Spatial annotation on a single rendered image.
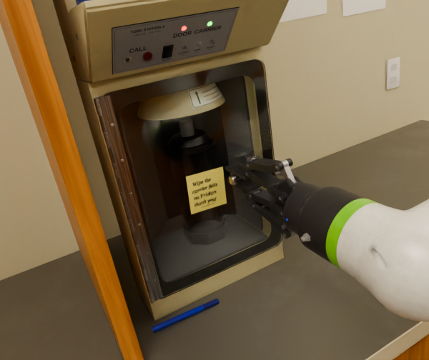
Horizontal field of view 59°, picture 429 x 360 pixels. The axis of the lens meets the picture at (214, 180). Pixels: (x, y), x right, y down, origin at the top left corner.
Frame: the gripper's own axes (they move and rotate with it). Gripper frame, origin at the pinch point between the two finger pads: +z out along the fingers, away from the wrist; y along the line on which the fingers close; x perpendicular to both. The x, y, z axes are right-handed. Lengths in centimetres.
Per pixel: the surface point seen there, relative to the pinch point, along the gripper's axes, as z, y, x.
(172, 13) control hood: -4.3, 28.5, 9.1
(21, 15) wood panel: -3.5, 30.9, 27.3
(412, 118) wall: 49, -27, -113
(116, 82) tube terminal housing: 5.5, 20.3, 16.6
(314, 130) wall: 49, -17, -59
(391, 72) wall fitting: 48, -4, -98
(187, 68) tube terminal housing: 5.5, 20.0, 4.3
